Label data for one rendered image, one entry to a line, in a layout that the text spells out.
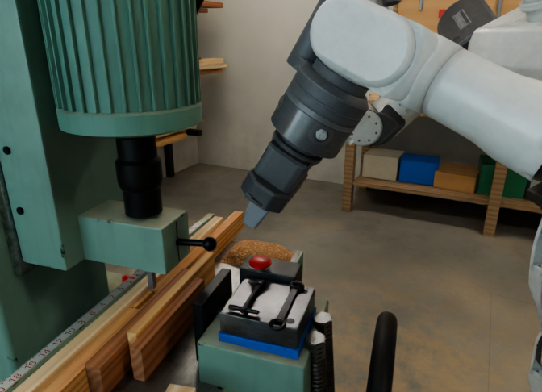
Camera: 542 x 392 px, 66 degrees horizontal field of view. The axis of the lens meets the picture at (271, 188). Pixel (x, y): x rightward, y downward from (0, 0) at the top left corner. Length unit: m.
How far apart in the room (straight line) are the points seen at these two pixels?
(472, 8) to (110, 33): 0.69
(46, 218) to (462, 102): 0.51
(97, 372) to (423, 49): 0.48
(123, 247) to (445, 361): 1.67
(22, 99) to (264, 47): 3.59
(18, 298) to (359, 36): 0.59
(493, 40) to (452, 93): 0.42
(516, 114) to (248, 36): 3.86
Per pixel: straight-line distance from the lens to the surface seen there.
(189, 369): 0.60
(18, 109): 0.60
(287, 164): 0.46
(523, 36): 0.76
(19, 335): 0.76
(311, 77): 0.44
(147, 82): 0.49
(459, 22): 0.94
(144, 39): 0.49
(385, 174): 3.39
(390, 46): 0.39
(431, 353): 2.09
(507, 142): 0.38
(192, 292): 0.65
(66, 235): 0.63
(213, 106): 4.44
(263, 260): 0.56
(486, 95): 0.39
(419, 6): 3.65
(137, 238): 0.59
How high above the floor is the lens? 1.30
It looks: 20 degrees down
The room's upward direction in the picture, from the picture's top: straight up
